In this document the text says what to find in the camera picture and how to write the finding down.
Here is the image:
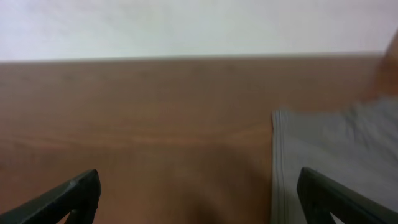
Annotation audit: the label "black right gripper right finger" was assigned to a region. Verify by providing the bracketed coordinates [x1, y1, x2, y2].
[297, 167, 397, 224]

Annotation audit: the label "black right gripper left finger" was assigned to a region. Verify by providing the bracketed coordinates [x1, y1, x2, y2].
[1, 169, 101, 224]

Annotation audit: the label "grey shorts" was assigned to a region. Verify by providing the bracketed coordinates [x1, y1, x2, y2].
[271, 97, 397, 223]

